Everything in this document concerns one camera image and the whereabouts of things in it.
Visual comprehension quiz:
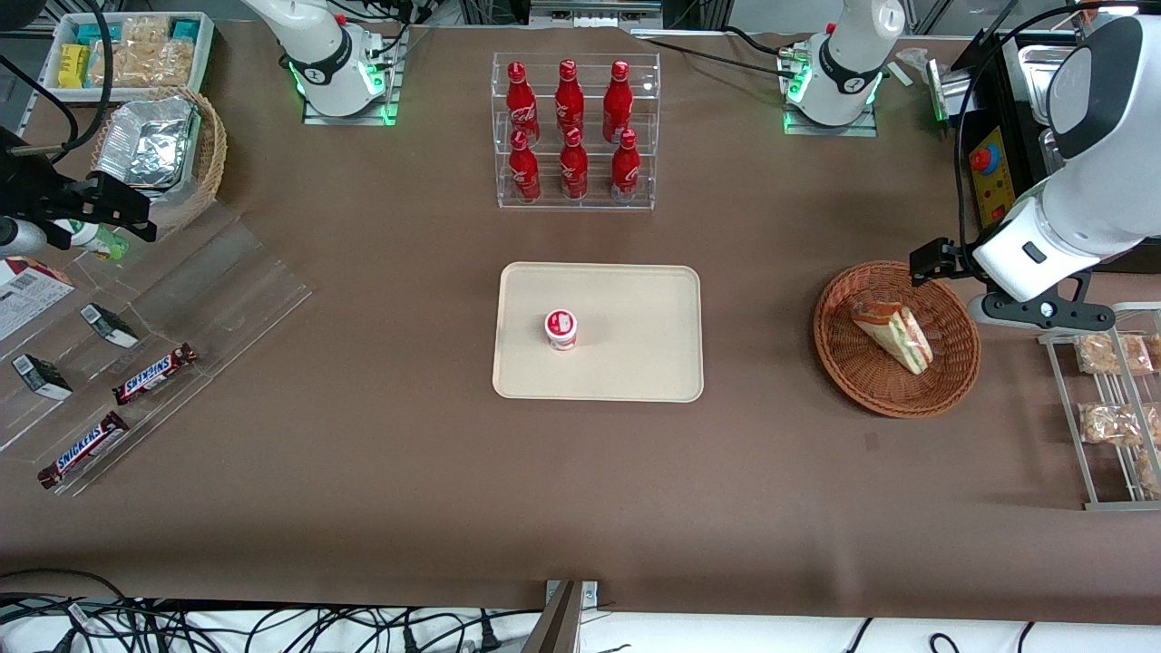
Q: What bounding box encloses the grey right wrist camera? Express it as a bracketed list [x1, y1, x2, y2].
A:
[0, 216, 48, 258]

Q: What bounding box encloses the grey metal camera post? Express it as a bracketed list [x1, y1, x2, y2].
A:
[522, 580, 600, 653]

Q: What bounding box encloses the brown Snickers bar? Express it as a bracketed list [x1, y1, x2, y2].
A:
[112, 343, 199, 406]
[37, 411, 130, 491]

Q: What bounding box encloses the small black carton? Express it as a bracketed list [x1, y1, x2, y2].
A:
[11, 354, 73, 401]
[80, 303, 140, 349]

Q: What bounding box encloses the green lidded snack cup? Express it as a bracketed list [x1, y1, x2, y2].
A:
[54, 218, 130, 262]

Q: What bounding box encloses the crumpled clear plastic wrapper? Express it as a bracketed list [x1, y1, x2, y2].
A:
[893, 47, 937, 88]

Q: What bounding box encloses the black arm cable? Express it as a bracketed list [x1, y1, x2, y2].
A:
[952, 5, 1103, 273]

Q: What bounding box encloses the red cola bottle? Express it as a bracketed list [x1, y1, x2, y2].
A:
[505, 61, 541, 146]
[555, 59, 586, 137]
[560, 127, 589, 200]
[603, 60, 633, 144]
[508, 129, 542, 203]
[610, 129, 641, 203]

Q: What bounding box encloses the triangle sandwich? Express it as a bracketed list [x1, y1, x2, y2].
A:
[850, 299, 934, 375]

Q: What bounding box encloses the round brown wicker basket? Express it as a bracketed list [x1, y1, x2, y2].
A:
[814, 261, 982, 419]

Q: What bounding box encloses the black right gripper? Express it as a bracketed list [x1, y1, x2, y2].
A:
[0, 127, 158, 245]

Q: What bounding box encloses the silver foil container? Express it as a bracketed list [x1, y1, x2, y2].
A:
[95, 95, 202, 191]

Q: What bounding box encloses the clear acrylic tiered stand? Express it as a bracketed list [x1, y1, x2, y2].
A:
[0, 204, 314, 498]

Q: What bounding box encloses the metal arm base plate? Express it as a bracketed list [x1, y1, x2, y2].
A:
[302, 27, 400, 126]
[782, 41, 879, 137]

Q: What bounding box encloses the red white yogurt cup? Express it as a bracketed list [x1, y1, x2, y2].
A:
[544, 309, 580, 352]

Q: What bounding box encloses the clear acrylic bottle rack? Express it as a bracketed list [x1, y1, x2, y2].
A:
[492, 52, 661, 211]

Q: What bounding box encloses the white plastic bin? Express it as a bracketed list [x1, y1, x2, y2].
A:
[43, 12, 216, 102]

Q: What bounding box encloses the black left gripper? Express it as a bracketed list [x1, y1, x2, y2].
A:
[910, 238, 986, 288]

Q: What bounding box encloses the light wicker basket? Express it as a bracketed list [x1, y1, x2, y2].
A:
[91, 86, 228, 239]

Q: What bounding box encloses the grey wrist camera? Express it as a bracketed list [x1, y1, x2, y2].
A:
[0, 216, 48, 258]
[969, 292, 1117, 333]

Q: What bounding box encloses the white red barcode carton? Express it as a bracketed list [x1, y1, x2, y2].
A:
[0, 257, 76, 343]

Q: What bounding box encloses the grey metal wire rack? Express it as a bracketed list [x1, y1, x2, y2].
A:
[1039, 302, 1161, 512]

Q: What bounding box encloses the beige plastic tray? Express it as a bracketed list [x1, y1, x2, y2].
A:
[492, 262, 705, 403]

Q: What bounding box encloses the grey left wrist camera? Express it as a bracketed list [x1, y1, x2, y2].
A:
[969, 292, 1117, 333]

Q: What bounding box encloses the black food warmer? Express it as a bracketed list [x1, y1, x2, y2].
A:
[951, 27, 1161, 273]

